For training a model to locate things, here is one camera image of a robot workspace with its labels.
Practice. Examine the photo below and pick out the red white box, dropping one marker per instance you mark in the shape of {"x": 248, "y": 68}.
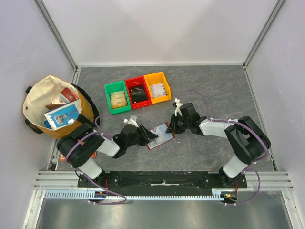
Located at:
{"x": 67, "y": 96}

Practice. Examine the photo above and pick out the blue product box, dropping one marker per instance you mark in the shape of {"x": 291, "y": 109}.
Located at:
{"x": 62, "y": 116}

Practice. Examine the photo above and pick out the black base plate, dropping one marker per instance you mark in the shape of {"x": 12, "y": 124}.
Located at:
{"x": 204, "y": 179}

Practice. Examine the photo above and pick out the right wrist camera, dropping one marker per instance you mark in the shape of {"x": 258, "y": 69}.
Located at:
{"x": 177, "y": 104}

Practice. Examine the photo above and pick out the canvas tote bag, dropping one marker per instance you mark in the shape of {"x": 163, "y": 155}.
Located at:
{"x": 43, "y": 97}

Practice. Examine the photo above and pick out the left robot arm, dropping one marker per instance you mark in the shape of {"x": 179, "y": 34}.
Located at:
{"x": 79, "y": 146}

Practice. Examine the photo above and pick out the green plastic bin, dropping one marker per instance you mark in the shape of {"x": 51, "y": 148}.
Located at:
{"x": 114, "y": 87}

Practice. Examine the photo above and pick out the white card in yellow bin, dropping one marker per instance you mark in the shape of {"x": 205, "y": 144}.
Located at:
{"x": 158, "y": 90}

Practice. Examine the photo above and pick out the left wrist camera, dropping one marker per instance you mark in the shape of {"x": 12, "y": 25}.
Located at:
{"x": 131, "y": 121}

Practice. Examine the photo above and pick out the yellow plastic bin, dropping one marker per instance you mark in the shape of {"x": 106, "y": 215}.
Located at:
{"x": 154, "y": 78}

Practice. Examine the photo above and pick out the black card in red bin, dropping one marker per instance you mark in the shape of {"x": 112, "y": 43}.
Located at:
{"x": 137, "y": 94}

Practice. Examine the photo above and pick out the red plastic bin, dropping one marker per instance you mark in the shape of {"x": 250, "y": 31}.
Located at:
{"x": 135, "y": 82}

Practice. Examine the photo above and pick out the beige cards in green bin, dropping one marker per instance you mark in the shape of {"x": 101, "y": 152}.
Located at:
{"x": 118, "y": 99}

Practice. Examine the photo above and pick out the orange picture box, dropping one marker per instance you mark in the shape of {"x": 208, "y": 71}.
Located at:
{"x": 62, "y": 158}

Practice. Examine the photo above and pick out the red leather card holder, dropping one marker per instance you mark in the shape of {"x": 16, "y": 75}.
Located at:
{"x": 154, "y": 144}

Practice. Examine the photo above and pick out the blue white credit card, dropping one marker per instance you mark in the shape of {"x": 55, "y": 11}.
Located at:
{"x": 160, "y": 131}

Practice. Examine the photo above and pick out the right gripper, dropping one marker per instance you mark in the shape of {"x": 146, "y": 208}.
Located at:
{"x": 177, "y": 123}

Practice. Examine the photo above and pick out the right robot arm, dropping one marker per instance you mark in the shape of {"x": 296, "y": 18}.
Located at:
{"x": 248, "y": 141}

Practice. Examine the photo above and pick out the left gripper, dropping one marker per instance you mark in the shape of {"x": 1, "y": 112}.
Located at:
{"x": 147, "y": 135}

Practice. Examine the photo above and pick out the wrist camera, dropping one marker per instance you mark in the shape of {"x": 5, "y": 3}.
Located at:
{"x": 131, "y": 121}
{"x": 177, "y": 104}

